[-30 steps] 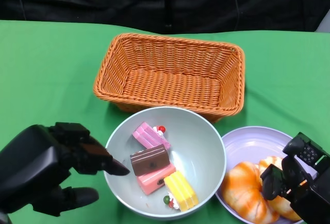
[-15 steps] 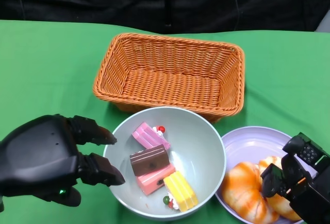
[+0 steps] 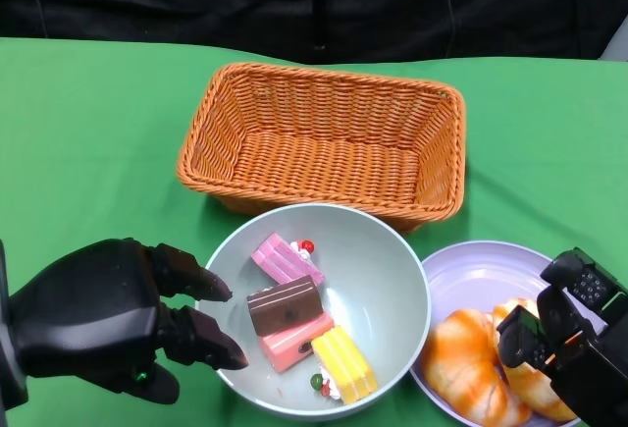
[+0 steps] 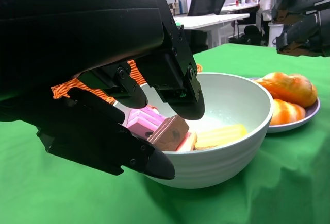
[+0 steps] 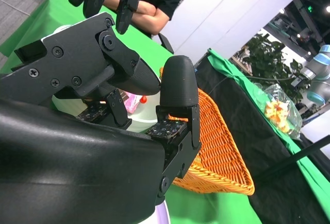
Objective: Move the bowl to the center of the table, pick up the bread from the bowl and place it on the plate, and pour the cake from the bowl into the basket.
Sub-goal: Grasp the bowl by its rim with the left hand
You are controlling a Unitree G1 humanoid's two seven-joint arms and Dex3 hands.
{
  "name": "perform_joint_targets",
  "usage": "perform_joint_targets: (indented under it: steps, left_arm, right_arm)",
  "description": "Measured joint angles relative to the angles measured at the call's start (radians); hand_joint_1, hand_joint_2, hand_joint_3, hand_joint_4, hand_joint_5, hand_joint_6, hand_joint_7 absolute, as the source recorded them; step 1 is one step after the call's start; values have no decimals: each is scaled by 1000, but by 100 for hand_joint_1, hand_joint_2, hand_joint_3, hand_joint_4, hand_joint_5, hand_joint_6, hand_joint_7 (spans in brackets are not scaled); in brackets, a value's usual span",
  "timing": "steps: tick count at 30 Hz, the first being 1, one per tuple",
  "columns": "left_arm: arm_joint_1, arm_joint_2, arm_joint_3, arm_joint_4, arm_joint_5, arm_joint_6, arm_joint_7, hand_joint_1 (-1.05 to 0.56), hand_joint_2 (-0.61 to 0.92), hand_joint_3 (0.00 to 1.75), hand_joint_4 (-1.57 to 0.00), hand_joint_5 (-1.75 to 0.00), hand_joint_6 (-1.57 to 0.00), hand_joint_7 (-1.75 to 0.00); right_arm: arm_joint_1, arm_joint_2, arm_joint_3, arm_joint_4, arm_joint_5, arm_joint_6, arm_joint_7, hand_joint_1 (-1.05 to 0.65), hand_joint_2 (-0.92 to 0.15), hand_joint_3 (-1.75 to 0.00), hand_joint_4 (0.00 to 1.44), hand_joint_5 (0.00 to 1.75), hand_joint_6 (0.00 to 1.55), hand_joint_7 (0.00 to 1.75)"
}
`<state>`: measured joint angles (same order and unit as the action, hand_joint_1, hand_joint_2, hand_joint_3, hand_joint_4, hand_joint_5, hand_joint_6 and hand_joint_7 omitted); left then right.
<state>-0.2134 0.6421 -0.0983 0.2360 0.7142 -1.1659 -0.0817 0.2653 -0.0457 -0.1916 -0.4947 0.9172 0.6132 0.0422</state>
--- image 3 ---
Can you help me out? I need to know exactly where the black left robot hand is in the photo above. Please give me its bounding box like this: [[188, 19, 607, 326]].
[[8, 238, 249, 406]]

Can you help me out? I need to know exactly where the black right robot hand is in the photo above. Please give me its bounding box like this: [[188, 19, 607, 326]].
[[496, 247, 628, 427]]

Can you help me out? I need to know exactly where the orange striped ring bread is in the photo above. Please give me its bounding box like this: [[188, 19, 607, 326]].
[[422, 307, 534, 424], [492, 297, 579, 422]]

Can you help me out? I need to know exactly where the grey round bowl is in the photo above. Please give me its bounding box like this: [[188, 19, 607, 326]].
[[194, 202, 433, 421]]

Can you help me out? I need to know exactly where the lavender round plate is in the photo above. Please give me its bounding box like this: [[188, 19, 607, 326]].
[[409, 240, 609, 427]]

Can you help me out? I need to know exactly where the brown chocolate cake slice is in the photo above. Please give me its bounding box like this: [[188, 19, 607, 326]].
[[245, 274, 324, 338]]

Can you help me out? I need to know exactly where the large pink cake with cherry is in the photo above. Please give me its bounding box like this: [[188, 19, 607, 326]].
[[251, 232, 327, 286]]

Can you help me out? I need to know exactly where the small pink cake slice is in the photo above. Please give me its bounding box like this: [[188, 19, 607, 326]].
[[258, 312, 336, 374]]

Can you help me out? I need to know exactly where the yellow cake slice with cherry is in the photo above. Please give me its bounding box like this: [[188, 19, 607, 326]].
[[308, 326, 379, 406]]

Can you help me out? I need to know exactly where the orange wicker basket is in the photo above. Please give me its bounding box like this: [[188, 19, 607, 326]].
[[176, 62, 467, 235]]

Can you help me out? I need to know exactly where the green tablecloth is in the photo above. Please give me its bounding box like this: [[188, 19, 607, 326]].
[[0, 37, 628, 427]]

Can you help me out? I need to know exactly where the black backdrop curtain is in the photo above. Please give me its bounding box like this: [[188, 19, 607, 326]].
[[0, 0, 628, 66]]

